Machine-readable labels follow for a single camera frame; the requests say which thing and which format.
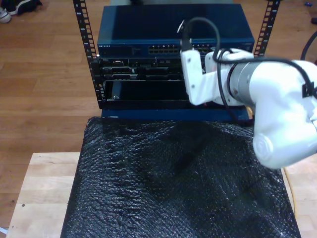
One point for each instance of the black rack shelf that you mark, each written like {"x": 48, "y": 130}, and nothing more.
{"x": 148, "y": 94}

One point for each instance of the black server unit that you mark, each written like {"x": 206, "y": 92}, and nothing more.
{"x": 138, "y": 70}

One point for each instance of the black textured mat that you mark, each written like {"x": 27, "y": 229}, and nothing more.
{"x": 148, "y": 186}

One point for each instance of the dark sneaker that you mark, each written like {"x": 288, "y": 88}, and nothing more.
{"x": 24, "y": 6}

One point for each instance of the white sneaker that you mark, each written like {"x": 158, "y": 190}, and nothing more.
{"x": 4, "y": 15}

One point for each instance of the black perforated rack post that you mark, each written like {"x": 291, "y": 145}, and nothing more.
{"x": 84, "y": 24}
{"x": 268, "y": 22}

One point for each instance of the blue rack base plate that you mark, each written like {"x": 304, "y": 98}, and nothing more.
{"x": 161, "y": 114}

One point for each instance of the blue network switch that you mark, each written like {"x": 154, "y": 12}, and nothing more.
{"x": 136, "y": 24}

